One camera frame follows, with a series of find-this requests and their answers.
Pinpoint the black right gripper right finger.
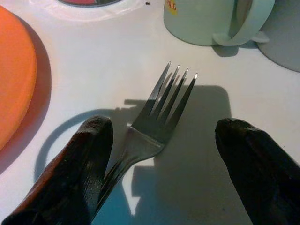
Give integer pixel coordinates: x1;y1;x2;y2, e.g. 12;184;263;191
215;118;300;225

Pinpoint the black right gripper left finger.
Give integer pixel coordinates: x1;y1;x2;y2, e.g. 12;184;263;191
0;114;114;225

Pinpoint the metal fork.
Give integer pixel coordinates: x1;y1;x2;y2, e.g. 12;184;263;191
92;61;199;225

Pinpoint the orange plate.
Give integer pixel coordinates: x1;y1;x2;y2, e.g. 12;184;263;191
0;5;38;150

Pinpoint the pale green mug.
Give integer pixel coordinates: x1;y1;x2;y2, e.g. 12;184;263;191
163;0;275;47

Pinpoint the red cup noodle tub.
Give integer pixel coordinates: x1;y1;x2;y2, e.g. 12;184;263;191
56;0;124;7

